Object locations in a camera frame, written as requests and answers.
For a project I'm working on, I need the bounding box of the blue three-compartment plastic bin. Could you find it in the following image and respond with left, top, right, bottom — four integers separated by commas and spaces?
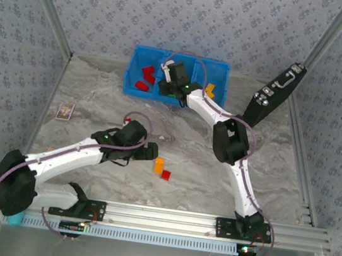
120, 43, 233, 113

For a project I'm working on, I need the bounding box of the small printed card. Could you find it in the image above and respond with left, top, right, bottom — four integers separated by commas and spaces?
54, 102, 76, 122

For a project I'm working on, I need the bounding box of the black controller board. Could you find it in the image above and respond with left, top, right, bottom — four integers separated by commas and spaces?
235, 243, 259, 256
57, 219, 87, 234

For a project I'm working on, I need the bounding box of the teal cylindrical tool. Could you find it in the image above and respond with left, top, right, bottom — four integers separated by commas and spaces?
6, 211, 25, 228

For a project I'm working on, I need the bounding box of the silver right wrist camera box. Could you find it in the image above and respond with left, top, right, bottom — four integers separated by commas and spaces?
159, 59, 175, 83

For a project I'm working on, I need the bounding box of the purple cable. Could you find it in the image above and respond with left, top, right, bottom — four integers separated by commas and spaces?
0, 93, 158, 249
138, 48, 300, 256

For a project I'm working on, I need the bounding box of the aluminium frame beam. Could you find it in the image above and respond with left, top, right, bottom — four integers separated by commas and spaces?
0, 183, 334, 256

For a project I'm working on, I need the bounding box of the thin red wire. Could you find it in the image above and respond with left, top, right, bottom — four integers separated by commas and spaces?
83, 207, 100, 224
249, 233, 267, 248

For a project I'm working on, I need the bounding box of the light blue slotted cable duct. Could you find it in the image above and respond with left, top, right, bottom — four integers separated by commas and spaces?
1, 209, 241, 256

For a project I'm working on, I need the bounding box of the black case with silver handle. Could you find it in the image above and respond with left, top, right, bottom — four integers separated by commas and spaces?
240, 56, 309, 136

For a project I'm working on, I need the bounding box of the aluminium corner post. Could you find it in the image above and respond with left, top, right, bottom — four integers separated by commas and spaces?
9, 0, 82, 58
302, 0, 342, 72

